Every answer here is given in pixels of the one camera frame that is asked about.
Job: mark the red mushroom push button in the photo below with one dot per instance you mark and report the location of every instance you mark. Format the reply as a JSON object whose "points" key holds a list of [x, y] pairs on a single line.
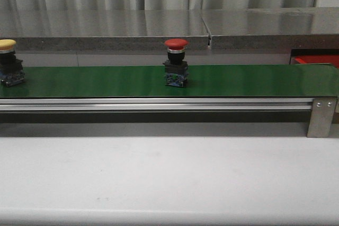
{"points": [[176, 69]]}

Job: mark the yellow mushroom push button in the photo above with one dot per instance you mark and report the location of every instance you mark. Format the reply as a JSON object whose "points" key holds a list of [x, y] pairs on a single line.
{"points": [[11, 68]]}

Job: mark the green conveyor belt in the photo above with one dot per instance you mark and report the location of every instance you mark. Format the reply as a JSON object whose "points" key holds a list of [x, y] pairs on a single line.
{"points": [[203, 81]]}

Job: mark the left steel counter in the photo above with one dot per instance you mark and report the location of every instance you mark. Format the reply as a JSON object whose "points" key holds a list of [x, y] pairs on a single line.
{"points": [[102, 30]]}

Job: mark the steel counter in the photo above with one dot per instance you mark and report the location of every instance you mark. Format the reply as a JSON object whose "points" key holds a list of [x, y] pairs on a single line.
{"points": [[102, 30], [280, 29]]}

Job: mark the right steel counter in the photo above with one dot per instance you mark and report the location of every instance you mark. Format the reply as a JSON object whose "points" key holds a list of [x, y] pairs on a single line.
{"points": [[280, 29]]}

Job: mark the red plastic tray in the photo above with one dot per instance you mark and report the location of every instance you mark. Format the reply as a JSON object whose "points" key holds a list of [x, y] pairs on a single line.
{"points": [[318, 59]]}

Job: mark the steel conveyor support bracket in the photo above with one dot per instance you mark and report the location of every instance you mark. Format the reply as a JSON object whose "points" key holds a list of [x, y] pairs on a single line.
{"points": [[321, 117]]}

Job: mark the aluminium conveyor side rail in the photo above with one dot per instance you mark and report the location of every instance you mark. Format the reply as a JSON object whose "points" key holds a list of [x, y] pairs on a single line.
{"points": [[149, 104]]}

